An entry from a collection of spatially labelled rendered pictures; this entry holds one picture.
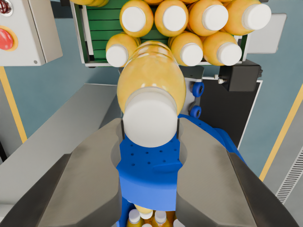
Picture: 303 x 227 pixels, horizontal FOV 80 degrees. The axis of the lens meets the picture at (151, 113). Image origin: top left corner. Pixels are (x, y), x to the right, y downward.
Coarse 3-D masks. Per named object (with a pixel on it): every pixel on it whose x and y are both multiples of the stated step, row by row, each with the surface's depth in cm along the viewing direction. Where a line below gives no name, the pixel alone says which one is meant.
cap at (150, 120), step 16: (144, 96) 12; (160, 96) 12; (128, 112) 12; (144, 112) 12; (160, 112) 12; (128, 128) 13; (144, 128) 13; (160, 128) 13; (176, 128) 13; (144, 144) 13; (160, 144) 13
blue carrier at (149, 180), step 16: (208, 128) 47; (128, 144) 42; (176, 144) 42; (224, 144) 42; (128, 160) 37; (144, 160) 37; (160, 160) 37; (176, 160) 37; (128, 176) 34; (144, 176) 33; (160, 176) 33; (176, 176) 33; (128, 192) 35; (144, 192) 33; (160, 192) 32; (128, 208) 66; (160, 208) 34
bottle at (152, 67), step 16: (144, 48) 22; (160, 48) 22; (128, 64) 17; (144, 64) 15; (160, 64) 16; (176, 64) 18; (128, 80) 15; (144, 80) 14; (160, 80) 14; (176, 80) 15; (128, 96) 15; (176, 96) 15; (176, 112) 14
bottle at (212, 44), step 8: (216, 32) 39; (224, 32) 38; (208, 40) 39; (216, 40) 36; (224, 40) 36; (232, 40) 36; (208, 48) 38; (216, 48) 36; (208, 56) 38; (216, 56) 36; (216, 64) 39; (224, 64) 38
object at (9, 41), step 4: (0, 28) 31; (0, 32) 31; (4, 32) 31; (8, 32) 32; (0, 36) 32; (4, 36) 32; (8, 36) 32; (0, 40) 32; (4, 40) 32; (8, 40) 32; (12, 40) 32; (0, 44) 32; (4, 44) 32; (8, 44) 32; (12, 44) 33; (0, 48) 33; (4, 48) 33; (8, 48) 33
